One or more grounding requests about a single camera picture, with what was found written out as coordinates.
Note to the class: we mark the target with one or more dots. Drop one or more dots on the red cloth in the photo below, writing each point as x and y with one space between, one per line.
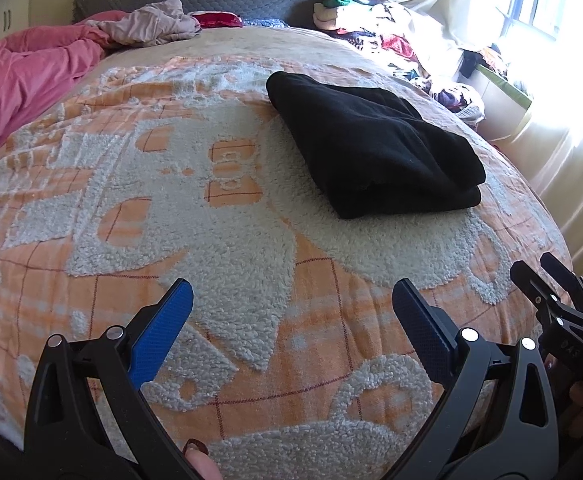
216 20

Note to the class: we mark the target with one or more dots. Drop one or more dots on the cream curtain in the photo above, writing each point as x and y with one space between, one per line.
571 160

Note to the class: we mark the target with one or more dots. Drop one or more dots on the pile of mixed clothes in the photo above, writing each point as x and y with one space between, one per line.
396 35

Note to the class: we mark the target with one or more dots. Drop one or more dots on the green edged box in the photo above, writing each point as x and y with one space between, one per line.
506 87

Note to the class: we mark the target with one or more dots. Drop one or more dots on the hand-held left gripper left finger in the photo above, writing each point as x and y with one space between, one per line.
164 332

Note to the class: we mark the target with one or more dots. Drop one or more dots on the pink duvet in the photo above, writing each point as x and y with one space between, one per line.
21 75

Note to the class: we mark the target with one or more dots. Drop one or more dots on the person's left hand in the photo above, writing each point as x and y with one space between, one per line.
204 467

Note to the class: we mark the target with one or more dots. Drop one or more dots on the orange and white fleece blanket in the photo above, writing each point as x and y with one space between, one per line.
171 210

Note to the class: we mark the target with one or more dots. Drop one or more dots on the blue patterned cloth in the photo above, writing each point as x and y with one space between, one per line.
266 23

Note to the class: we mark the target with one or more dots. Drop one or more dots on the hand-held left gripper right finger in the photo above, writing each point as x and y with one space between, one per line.
421 327

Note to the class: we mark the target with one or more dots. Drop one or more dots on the black sweater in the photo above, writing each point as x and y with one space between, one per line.
371 145

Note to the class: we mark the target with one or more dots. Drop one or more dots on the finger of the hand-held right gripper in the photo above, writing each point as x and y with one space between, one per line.
546 300
569 282

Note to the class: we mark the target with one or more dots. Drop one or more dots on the beige pink crumpled garment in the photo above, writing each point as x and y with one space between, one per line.
151 22

